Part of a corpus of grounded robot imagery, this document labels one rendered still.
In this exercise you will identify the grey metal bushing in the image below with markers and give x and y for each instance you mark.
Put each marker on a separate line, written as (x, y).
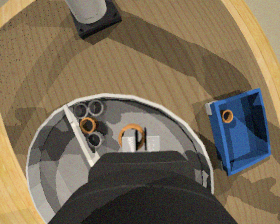
(77, 112)
(90, 141)
(91, 107)

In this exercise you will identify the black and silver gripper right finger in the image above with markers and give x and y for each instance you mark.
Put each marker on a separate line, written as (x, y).
(152, 141)

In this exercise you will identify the bronze bushing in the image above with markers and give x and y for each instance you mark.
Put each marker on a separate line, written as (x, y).
(229, 116)
(134, 126)
(84, 128)

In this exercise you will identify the blue crate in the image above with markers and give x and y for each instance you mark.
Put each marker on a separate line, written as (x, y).
(246, 137)

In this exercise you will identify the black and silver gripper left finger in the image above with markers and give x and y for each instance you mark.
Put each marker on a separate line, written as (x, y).
(128, 142)

